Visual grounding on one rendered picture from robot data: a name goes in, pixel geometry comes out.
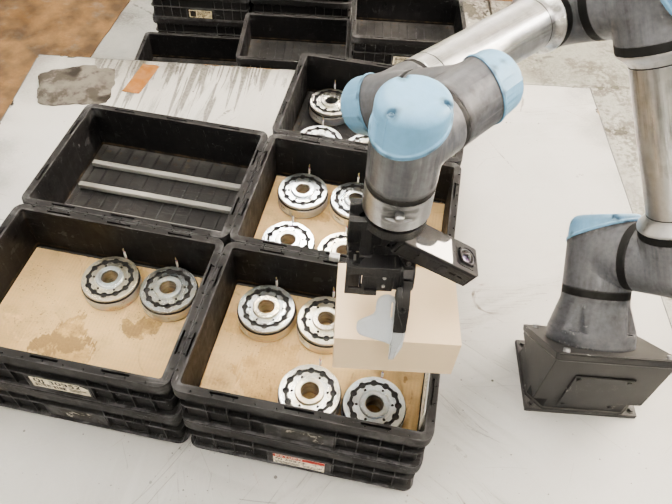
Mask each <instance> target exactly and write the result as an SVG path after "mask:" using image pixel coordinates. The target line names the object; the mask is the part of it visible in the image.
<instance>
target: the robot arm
mask: <svg viewBox="0 0 672 504"><path fill-rule="evenodd" d="M606 40H612V41H613V49H614V56H615V58H616V59H618V60H619V61H621V62H623V63H624V64H626V65H627V66H628V75H629V83H630V91H631V99H632V108H633V116H634V124H635V132H636V141H637V149H638V157H639V166H640V174H641V182H642V190H643V199H644V207H645V213H644V214H643V215H642V216H641V215H640V214H630V213H621V214H587V215H578V216H575V217H574V218H573V219H572V220H571V221H570V225H569V231H568V236H567V237H566V242H567V245H566V253H565V262H564V271H563V279H562V288H561V295H560V298H559V300H558V302H557V304H556V306H555V308H554V310H553V312H552V314H551V317H550V319H549V321H548V323H547V329H546V336H547V337H548V338H549V339H551V340H553V341H555V342H558V343H561V344H564V345H567V346H571V347H575V348H580V349H585V350H592V351H599V352H612V353H623V352H631V351H634V350H635V349H636V343H637V333H636V329H635V324H634V319H633V315H632V310H631V295H632V291H635V292H641V293H646V294H652V295H657V296H662V297H667V298H672V0H513V1H512V3H511V5H510V6H508V7H506V8H504V9H502V10H500V11H498V12H496V13H494V14H492V15H490V16H488V17H487V18H485V19H483V20H481V21H479V22H477V23H475V24H473V25H471V26H469V27H467V28H465V29H464V30H462V31H460V32H458V33H456V34H454V35H452V36H450V37H448V38H446V39H444V40H442V41H441V42H439V43H437V44H435V45H433V46H431V47H429V48H427V49H425V50H423V51H421V52H419V53H418V54H416V55H414V56H412V57H410V58H408V59H406V60H404V61H402V62H400V63H398V64H396V65H394V66H392V67H390V68H388V69H386V70H384V71H382V72H379V73H366V74H364V75H362V76H358V77H355V78H353V79H352V80H350V81H349V82H348V83H347V85H346V86H345V88H344V90H343V92H342V95H341V101H340V107H341V113H342V117H343V119H344V122H345V123H346V125H347V126H348V127H349V128H350V129H351V130H352V131H353V132H355V133H357V134H360V135H368V136H369V141H368V152H367V162H366V173H365V181H364V191H363V198H353V197H350V207H349V220H348V228H347V240H346V250H347V258H346V275H345V288H344V293H350V294H359V295H375V296H376V291H392V289H393V290H396V291H395V297H394V296H392V295H389V294H385V295H382V296H380V297H379V298H378V300H377V302H376V309H375V312H374V313H373V314H372V315H369V316H367V317H364V318H362V319H360V320H358V322H357V325H356V330H357V332H358V333H359V334H360V335H362V336H365V337H369V338H372V339H375V340H379V341H382V342H385V343H388V344H389V354H388V359H394V358H395V356H396V355H397V353H398V352H399V351H400V349H401V348H402V345H403V341H404V337H405V332H406V327H407V321H408V315H409V307H410V296H411V291H412V290H413V287H414V280H415V273H416V264H417V265H419V266H421V267H423V268H425V269H428V270H430V271H432V272H434V273H436V274H438V275H440V276H442V277H445V278H447V279H449V280H451V281H453V282H455V283H457V284H459V285H462V286H465V285H466V284H467V283H469V282H470V281H472V280H473V279H475V278H476V277H478V265H477V255H476V250H475V249H474V248H472V247H471V246H469V245H467V244H465V243H463V242H461V241H459V240H457V239H455V238H453V237H451V236H449V235H447V234H445V233H443V232H441V231H439V230H437V229H435V228H433V227H431V226H429V225H427V224H426V223H427V219H428V218H429V215H430V213H431V208H432V204H433V199H434V195H435V191H436V187H437V182H438V178H439V174H440V169H441V166H442V165H443V163H444V162H445V161H446V160H447V159H449V158H450V157H451V156H453V155H454V154H456V153H457V152H458V151H460V150H461V149H462V148H464V147H465V146H467V145H468V144H469V143H471V142H472V141H473V140H475V139H476V138H477V137H479V136H480V135H481V134H483V133H484V132H485V131H487V130H488V129H490V128H491V127H492V126H494V125H497V124H499V123H500V122H502V121H503V120H504V118H505V116H506V115H507V114H509V113H510V112H511V111H512V110H513V109H515V108H516V107H517V105H518V104H519V103H520V101H521V99H522V96H523V91H524V83H523V77H522V75H521V71H520V69H519V67H518V65H517V64H518V63H519V62H521V61H523V60H524V59H526V58H528V57H529V56H531V55H533V54H546V53H549V52H551V51H553V50H555V49H556V48H558V47H562V46H566V45H571V44H577V43H585V42H595V41H606ZM349 251H351V252H349ZM361 276H362V282H361ZM392 303H393V309H392V317H390V315H391V304H392Z"/></svg>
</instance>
